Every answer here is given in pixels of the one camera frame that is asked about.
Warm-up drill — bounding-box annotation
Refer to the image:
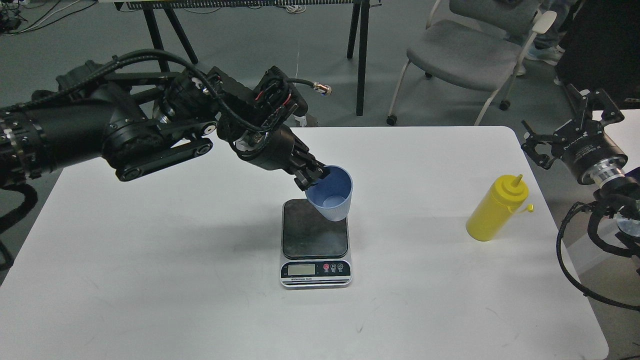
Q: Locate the black trestle table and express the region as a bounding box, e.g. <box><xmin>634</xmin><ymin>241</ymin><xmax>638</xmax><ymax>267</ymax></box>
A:
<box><xmin>113</xmin><ymin>0</ymin><xmax>372</xmax><ymax>117</ymax></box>

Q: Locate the grey office chair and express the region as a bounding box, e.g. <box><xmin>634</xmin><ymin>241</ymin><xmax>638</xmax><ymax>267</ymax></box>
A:
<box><xmin>386</xmin><ymin>0</ymin><xmax>557</xmax><ymax>126</ymax></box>

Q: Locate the blue ribbed plastic cup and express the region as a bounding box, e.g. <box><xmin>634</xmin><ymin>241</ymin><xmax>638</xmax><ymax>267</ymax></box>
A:
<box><xmin>304</xmin><ymin>165</ymin><xmax>354</xmax><ymax>223</ymax></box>

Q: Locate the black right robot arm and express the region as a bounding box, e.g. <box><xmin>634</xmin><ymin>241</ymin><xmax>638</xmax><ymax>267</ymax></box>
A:
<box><xmin>521</xmin><ymin>84</ymin><xmax>640</xmax><ymax>312</ymax></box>

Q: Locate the yellow squeeze bottle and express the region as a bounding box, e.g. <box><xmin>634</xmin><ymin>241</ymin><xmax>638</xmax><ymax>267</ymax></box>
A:
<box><xmin>465</xmin><ymin>174</ymin><xmax>535</xmax><ymax>242</ymax></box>

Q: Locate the white side table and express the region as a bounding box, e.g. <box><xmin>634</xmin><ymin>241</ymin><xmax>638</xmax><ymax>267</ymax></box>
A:
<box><xmin>594</xmin><ymin>109</ymin><xmax>640</xmax><ymax>173</ymax></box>

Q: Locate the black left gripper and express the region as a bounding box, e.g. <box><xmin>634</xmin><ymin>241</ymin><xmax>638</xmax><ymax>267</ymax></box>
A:
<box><xmin>229</xmin><ymin>125</ymin><xmax>330</xmax><ymax>192</ymax></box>

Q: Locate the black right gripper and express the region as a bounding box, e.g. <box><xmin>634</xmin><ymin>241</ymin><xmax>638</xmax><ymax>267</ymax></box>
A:
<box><xmin>520</xmin><ymin>84</ymin><xmax>629</xmax><ymax>187</ymax></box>

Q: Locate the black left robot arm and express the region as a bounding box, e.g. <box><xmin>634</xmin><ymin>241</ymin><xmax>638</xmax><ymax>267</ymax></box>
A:
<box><xmin>0</xmin><ymin>48</ymin><xmax>331</xmax><ymax>232</ymax></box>

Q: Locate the floor cables top left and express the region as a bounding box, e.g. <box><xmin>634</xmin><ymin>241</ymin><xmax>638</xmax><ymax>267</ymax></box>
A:
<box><xmin>0</xmin><ymin>0</ymin><xmax>96</xmax><ymax>36</ymax></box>

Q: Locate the digital kitchen scale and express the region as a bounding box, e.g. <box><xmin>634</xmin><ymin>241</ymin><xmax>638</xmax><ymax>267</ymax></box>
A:
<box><xmin>279</xmin><ymin>199</ymin><xmax>353</xmax><ymax>290</ymax></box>

